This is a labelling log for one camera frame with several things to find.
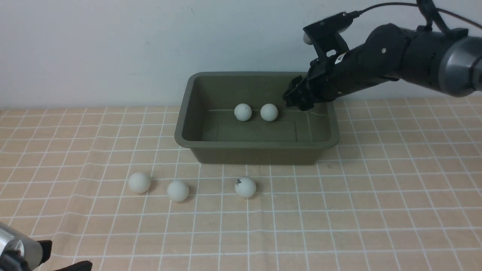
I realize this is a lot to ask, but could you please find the white ping-pong ball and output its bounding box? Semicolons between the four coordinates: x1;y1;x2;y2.
127;172;151;194
166;180;189;202

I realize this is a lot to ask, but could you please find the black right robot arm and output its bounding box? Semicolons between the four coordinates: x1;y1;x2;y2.
282;24;481;110

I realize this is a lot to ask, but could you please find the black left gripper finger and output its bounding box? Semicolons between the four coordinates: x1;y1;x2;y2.
37;240;53;264
55;260;93;271

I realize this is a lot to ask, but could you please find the white ping-pong ball logo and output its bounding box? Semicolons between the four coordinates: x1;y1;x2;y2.
234;176;256;199
234;103;252;122

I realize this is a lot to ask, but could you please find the checkered peach tablecloth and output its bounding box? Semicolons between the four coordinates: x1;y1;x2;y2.
0;96;482;271

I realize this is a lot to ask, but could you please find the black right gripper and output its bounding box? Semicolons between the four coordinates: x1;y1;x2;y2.
283;41;405;111

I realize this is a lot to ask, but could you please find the white ping-pong ball plain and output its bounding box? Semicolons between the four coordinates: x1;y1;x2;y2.
260;104;279;122

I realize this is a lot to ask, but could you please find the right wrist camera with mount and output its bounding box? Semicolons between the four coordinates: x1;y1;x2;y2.
303;12;357;61

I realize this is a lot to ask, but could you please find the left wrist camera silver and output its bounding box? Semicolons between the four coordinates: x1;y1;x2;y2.
0;222;43;271

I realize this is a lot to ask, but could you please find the black right camera cable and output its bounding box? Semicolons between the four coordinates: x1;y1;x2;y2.
346;0;482;32

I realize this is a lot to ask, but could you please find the olive green plastic bin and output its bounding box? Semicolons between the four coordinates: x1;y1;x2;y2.
174;72;340;165

